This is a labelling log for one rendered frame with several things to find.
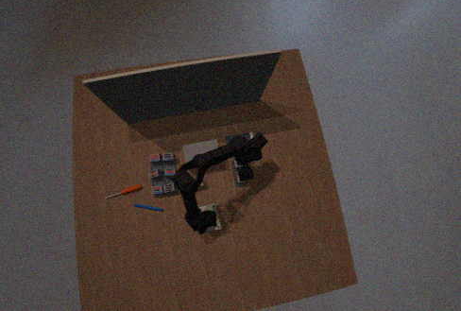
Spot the orange-handled screwdriver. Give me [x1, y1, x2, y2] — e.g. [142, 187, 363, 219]
[106, 185, 141, 199]

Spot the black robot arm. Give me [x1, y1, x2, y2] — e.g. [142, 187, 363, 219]
[173, 132, 268, 234]

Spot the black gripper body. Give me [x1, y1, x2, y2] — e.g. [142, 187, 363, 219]
[238, 163, 254, 181]

